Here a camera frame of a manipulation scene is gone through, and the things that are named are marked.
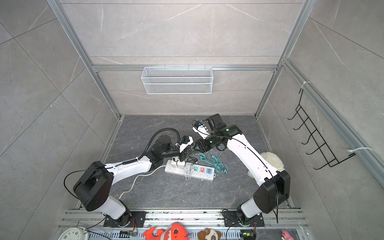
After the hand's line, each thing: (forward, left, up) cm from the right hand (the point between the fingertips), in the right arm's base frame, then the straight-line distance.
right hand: (198, 144), depth 78 cm
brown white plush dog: (-38, -3, -18) cm, 42 cm away
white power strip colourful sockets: (-8, -3, -19) cm, 20 cm away
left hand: (0, +1, 0) cm, 1 cm away
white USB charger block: (-5, +11, -13) cm, 18 cm away
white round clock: (-36, +56, -15) cm, 69 cm away
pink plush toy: (-39, -39, -18) cm, 58 cm away
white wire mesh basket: (+47, +13, +9) cm, 49 cm away
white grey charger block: (-8, +6, -13) cm, 16 cm away
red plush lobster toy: (-37, +11, -12) cm, 40 cm away
